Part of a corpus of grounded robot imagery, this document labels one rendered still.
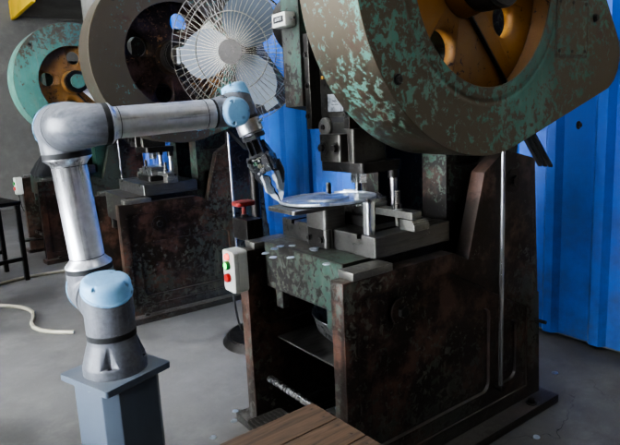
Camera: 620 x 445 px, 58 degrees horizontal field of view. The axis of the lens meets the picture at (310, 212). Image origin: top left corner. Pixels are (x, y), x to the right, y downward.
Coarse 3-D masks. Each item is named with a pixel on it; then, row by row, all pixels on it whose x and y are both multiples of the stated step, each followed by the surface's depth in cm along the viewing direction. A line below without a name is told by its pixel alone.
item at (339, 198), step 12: (324, 192) 182; (336, 192) 182; (348, 192) 180; (360, 192) 177; (372, 192) 172; (288, 204) 159; (300, 204) 156; (312, 204) 154; (324, 204) 157; (336, 204) 154; (348, 204) 155
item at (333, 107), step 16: (320, 80) 169; (336, 112) 166; (320, 128) 171; (336, 128) 167; (320, 144) 168; (336, 144) 163; (352, 144) 162; (368, 144) 165; (384, 144) 169; (336, 160) 164; (352, 160) 163; (368, 160) 166
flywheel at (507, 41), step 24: (432, 0) 128; (456, 0) 129; (480, 0) 126; (504, 0) 126; (528, 0) 149; (432, 24) 129; (456, 24) 134; (480, 24) 139; (504, 24) 150; (528, 24) 151; (456, 48) 135; (480, 48) 140; (504, 48) 146; (528, 48) 150; (456, 72) 136; (480, 72) 141; (504, 72) 147
